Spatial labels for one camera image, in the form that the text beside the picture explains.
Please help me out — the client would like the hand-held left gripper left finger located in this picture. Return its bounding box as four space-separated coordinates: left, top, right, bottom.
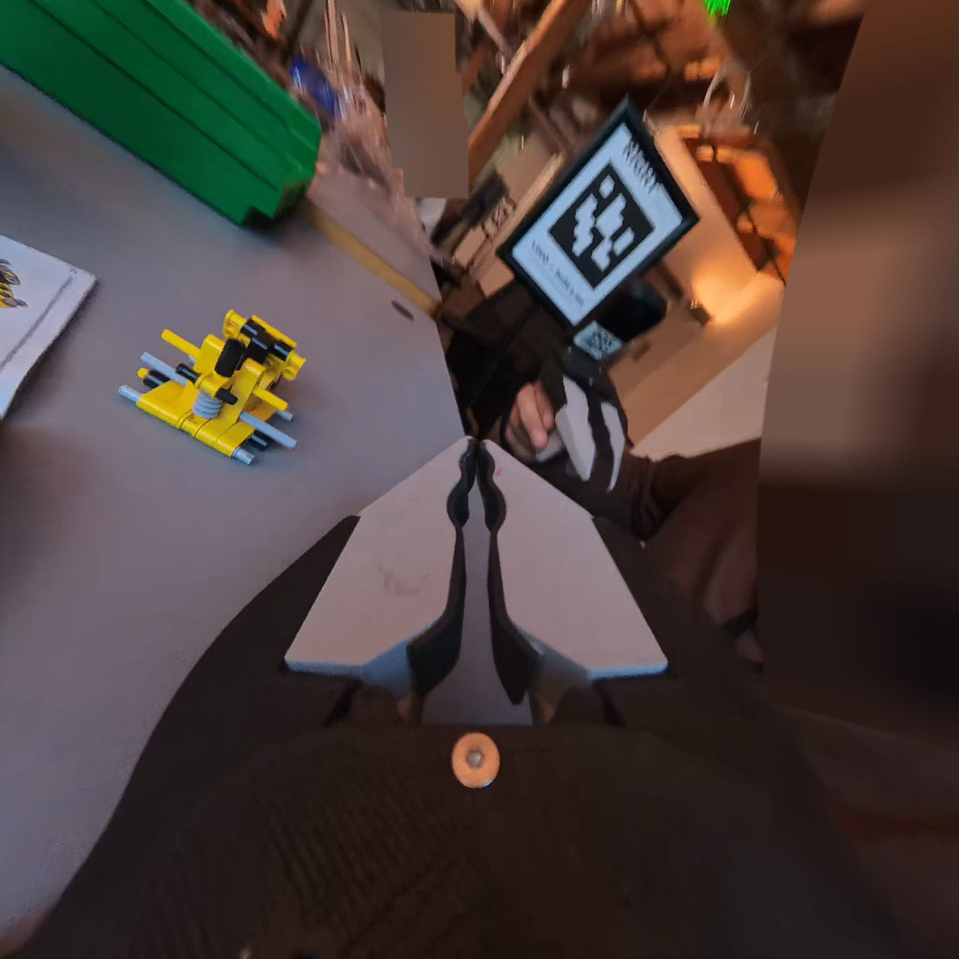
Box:
284 437 480 696

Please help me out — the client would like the person's right forearm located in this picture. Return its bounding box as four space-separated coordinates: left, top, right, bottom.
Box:
541 438 764 542

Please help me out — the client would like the lego instruction booklet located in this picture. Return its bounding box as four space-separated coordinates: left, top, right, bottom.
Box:
0 234 98 419

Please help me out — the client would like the yellow lego model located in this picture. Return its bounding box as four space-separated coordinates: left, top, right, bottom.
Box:
117 309 307 466

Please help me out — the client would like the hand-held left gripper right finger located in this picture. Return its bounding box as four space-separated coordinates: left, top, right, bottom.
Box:
478 439 669 705

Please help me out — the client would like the person's right hand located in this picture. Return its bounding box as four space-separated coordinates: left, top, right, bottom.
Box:
505 381 564 463

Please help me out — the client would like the green plastic bin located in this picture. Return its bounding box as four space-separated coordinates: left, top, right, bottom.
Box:
0 0 323 226

